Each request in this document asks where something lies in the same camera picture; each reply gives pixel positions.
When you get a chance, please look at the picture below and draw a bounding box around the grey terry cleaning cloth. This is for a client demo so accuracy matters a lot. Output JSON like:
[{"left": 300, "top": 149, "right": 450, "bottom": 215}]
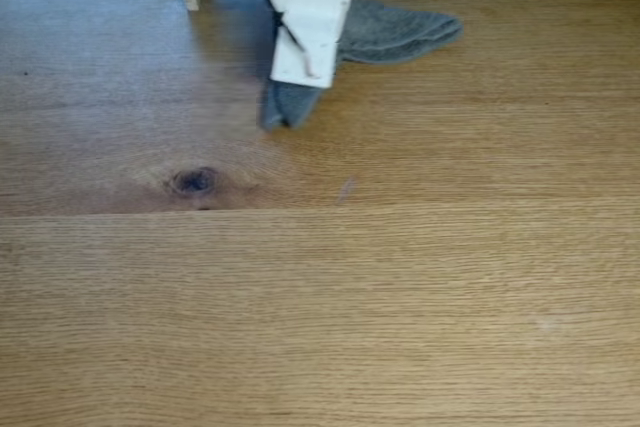
[{"left": 258, "top": 0, "right": 465, "bottom": 132}]

